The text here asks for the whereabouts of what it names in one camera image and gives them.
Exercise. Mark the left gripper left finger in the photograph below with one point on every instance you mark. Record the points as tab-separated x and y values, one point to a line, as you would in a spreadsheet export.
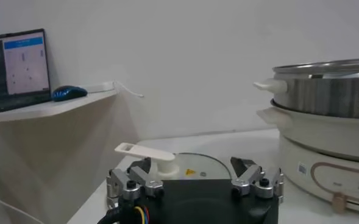
142	179

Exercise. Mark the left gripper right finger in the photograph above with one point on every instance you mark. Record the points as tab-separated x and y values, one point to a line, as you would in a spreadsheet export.
249	176

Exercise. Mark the stainless steel steamer basket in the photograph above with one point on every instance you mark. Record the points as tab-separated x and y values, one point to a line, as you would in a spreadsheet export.
325	94

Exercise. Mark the white electric cooker pot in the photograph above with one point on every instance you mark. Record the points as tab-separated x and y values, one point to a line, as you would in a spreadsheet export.
319	143

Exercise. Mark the white power adapter box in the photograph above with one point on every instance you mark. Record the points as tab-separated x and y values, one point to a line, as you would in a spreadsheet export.
100	87

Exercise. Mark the blue computer mouse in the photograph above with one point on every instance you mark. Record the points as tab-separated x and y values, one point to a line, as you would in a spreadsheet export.
69	92

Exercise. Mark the white side table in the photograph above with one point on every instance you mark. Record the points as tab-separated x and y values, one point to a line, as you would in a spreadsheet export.
45	108

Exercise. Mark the black laptop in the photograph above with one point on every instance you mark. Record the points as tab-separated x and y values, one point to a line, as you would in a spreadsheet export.
23	67

